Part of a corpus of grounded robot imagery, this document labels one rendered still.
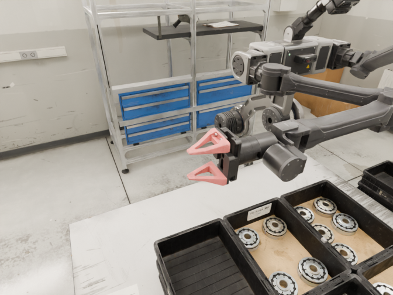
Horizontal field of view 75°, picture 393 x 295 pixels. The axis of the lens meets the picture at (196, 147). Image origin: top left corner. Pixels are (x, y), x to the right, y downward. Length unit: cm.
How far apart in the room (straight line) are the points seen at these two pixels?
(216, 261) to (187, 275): 13
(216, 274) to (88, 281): 55
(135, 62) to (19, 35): 116
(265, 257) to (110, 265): 68
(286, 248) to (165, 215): 63
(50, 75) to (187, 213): 237
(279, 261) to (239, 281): 19
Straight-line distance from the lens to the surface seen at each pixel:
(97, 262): 134
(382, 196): 225
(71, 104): 341
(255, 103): 170
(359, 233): 139
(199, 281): 108
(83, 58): 326
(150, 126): 272
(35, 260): 242
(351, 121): 75
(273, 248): 119
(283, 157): 52
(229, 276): 109
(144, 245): 134
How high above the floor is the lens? 177
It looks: 34 degrees down
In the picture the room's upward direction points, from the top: straight up
